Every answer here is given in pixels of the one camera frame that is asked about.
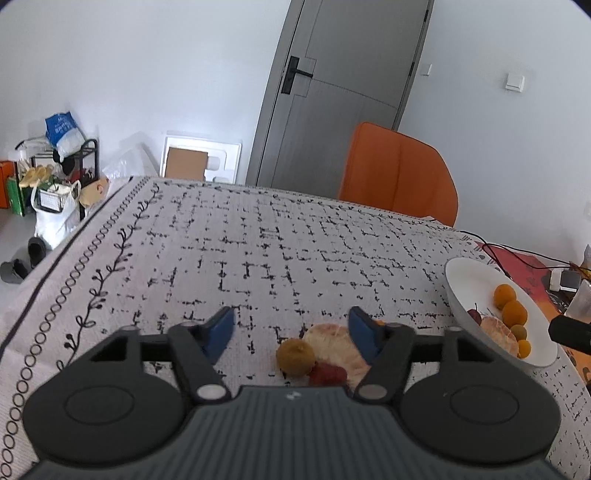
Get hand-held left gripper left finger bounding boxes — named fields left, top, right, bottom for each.
left=69, top=307, right=235, bottom=403

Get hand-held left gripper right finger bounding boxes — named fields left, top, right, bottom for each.
left=348, top=306, right=513, bottom=402

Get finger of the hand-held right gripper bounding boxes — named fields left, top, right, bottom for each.
left=549, top=315, right=591, bottom=356

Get long peeled pomelo segment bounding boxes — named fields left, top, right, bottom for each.
left=302, top=323, right=373, bottom=380

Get small pink-red fruit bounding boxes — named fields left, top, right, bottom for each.
left=308, top=362, right=348, bottom=388

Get large orange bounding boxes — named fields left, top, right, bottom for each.
left=493, top=284, right=516, bottom=310
left=502, top=300, right=529, bottom=328

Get short peeled pomelo segment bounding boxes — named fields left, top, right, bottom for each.
left=479, top=316, right=520, bottom=357

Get white bowl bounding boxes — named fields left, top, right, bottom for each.
left=444, top=257, right=559, bottom=369

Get clear plastic cup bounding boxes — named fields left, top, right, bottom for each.
left=571, top=279, right=591, bottom=319

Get small white device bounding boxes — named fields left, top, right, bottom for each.
left=549, top=268, right=582, bottom=293

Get red table mat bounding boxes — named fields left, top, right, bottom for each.
left=473, top=242, right=591, bottom=384

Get black-patterned white tablecloth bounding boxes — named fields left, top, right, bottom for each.
left=0, top=175, right=591, bottom=480

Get orange chair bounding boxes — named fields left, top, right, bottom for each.
left=338, top=122, right=459, bottom=227

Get brown cardboard sheet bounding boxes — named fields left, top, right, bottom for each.
left=165, top=146, right=210, bottom=182

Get white foam packaging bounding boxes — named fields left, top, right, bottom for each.
left=160, top=133, right=243, bottom=185

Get brown paper bag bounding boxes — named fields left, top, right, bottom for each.
left=79, top=178, right=111, bottom=209

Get clear plastic bag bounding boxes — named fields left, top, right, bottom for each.
left=101, top=133, right=161, bottom=182

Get white tote bag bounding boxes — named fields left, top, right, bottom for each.
left=31, top=178, right=83, bottom=250

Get grey slipper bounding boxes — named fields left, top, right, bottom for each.
left=27, top=236, right=47, bottom=269
left=0, top=259, right=29, bottom=284

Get black shoe rack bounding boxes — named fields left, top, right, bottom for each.
left=13, top=138, right=99, bottom=223

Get pair of yellow slippers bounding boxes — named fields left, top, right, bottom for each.
left=19, top=165, right=53, bottom=188

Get green box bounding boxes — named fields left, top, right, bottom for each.
left=5, top=175, right=29, bottom=217

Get grey door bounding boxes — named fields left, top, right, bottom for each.
left=246, top=0, right=435, bottom=200

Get blue and white bag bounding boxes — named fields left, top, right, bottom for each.
left=45, top=112, right=86, bottom=156

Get black cable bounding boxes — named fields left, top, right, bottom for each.
left=475, top=230, right=591, bottom=278

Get black door handle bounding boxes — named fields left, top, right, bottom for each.
left=280, top=56, right=316, bottom=96

